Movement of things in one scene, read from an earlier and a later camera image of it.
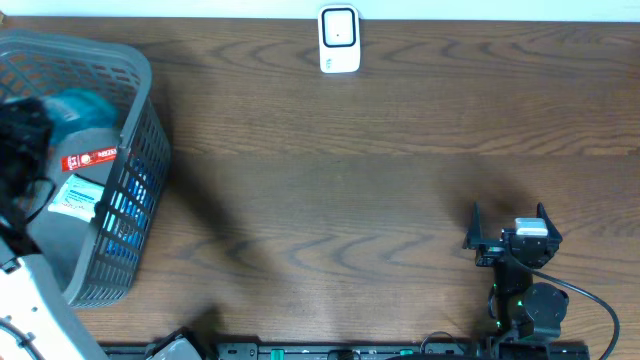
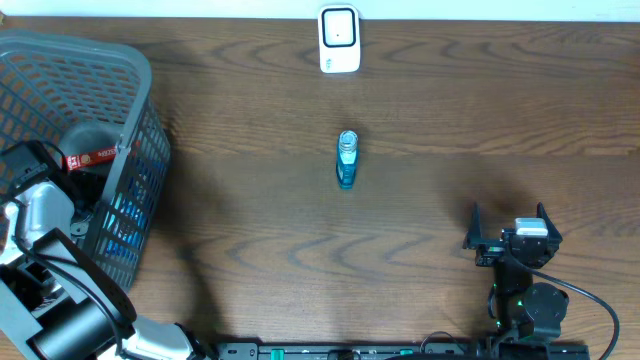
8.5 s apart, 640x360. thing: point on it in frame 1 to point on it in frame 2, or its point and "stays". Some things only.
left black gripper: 18,138 to 88,183
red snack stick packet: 89,158 stays
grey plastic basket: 93,262 stays
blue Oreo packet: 130,212 stays
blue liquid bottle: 81,109 to 346,159
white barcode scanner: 339,38 stays
